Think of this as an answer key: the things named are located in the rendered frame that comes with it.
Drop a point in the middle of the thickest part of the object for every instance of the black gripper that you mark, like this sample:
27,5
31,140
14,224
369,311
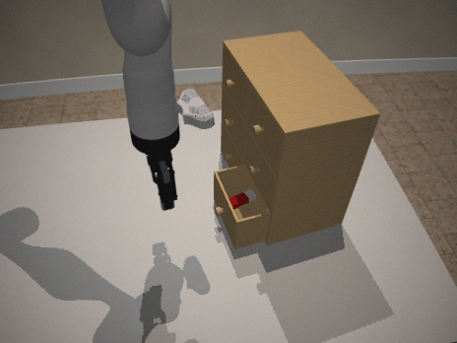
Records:
160,160

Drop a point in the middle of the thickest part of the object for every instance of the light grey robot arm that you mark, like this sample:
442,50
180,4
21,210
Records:
143,28

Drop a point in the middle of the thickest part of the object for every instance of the tan wooden chest of drawers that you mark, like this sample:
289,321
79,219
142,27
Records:
327,126

